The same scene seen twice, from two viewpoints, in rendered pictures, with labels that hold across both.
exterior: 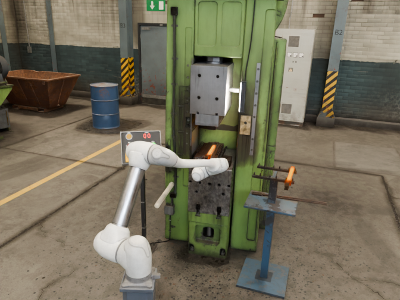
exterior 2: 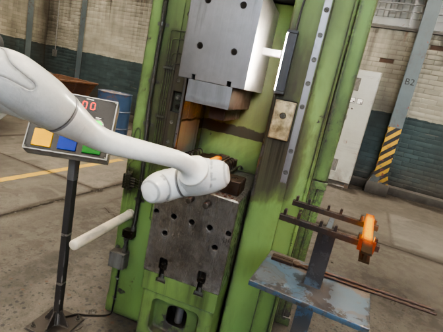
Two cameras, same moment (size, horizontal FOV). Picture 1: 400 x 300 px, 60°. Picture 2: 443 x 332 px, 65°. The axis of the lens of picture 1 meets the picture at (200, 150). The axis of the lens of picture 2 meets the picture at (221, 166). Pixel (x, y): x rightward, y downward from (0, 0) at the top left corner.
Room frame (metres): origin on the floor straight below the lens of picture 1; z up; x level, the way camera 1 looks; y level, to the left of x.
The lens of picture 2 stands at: (1.35, -0.23, 1.37)
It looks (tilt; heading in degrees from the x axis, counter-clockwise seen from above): 13 degrees down; 2
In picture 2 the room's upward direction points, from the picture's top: 12 degrees clockwise
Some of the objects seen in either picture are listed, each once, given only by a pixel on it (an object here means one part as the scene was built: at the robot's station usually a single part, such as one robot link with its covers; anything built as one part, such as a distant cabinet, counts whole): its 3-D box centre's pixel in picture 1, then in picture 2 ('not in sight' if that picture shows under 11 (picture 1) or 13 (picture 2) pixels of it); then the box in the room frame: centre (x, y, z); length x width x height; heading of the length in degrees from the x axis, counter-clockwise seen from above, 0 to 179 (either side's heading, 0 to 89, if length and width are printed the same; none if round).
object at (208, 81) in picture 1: (217, 87); (240, 43); (3.05, -0.13, 1.56); 0.42 x 0.39 x 0.40; 168
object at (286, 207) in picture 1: (271, 202); (312, 285); (2.53, -0.59, 0.74); 0.40 x 0.30 x 0.02; 71
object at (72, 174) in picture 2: (143, 199); (66, 229); (2.89, 0.51, 0.54); 0.04 x 0.04 x 1.08; 78
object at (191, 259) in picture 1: (200, 255); not in sight; (2.81, -0.04, 0.01); 0.58 x 0.39 x 0.01; 78
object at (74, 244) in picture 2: (164, 194); (104, 228); (2.84, 0.31, 0.62); 0.44 x 0.05 x 0.05; 168
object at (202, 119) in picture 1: (211, 114); (221, 95); (3.06, -0.09, 1.32); 0.42 x 0.20 x 0.10; 168
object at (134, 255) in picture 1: (136, 254); not in sight; (1.75, 0.36, 0.77); 0.18 x 0.16 x 0.22; 62
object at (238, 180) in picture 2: (226, 161); (233, 184); (2.88, -0.24, 0.95); 0.12 x 0.08 x 0.06; 168
